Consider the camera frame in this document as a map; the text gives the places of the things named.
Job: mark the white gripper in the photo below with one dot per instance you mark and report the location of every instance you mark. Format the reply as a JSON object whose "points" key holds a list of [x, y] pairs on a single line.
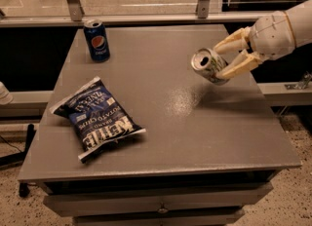
{"points": [[272, 35]]}

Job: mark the silver 7up can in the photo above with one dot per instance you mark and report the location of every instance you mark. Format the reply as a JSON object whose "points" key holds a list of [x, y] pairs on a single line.
{"points": [[207, 63]]}

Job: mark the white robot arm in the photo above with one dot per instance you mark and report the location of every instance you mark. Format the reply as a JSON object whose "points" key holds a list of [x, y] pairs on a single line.
{"points": [[301, 23]]}

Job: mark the blue pepsi can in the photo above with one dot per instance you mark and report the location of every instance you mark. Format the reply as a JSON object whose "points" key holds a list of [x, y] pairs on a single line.
{"points": [[96, 39]]}

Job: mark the blue kettle chips bag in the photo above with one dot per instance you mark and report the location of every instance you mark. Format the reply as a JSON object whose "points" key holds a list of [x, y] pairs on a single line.
{"points": [[96, 116]]}

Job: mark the white cylindrical object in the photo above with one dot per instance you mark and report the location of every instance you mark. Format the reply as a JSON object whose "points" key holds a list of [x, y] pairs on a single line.
{"points": [[5, 96]]}

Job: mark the grey table drawer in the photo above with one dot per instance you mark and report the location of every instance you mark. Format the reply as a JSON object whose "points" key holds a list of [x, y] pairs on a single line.
{"points": [[236, 195]]}

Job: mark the black stand leg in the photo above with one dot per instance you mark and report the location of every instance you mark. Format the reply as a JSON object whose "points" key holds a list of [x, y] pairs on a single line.
{"points": [[18, 158]]}

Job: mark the metal bracket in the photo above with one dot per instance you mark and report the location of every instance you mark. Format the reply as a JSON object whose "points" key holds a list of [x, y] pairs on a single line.
{"points": [[302, 83]]}

